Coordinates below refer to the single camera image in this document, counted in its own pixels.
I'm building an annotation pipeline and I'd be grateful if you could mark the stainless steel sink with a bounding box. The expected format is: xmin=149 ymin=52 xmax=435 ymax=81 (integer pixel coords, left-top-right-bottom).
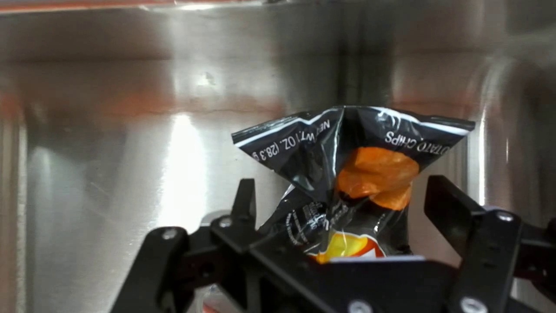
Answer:
xmin=0 ymin=0 xmax=556 ymax=313

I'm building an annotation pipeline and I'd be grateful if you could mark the black snack chip pack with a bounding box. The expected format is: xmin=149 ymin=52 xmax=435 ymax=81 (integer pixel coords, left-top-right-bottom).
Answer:
xmin=229 ymin=104 xmax=477 ymax=266

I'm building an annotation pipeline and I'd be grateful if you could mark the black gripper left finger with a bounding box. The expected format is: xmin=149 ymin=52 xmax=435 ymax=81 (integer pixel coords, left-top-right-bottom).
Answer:
xmin=109 ymin=177 xmax=281 ymax=313

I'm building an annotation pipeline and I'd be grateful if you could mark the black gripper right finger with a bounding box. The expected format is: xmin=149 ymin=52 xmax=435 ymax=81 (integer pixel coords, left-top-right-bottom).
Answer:
xmin=423 ymin=172 xmax=556 ymax=313

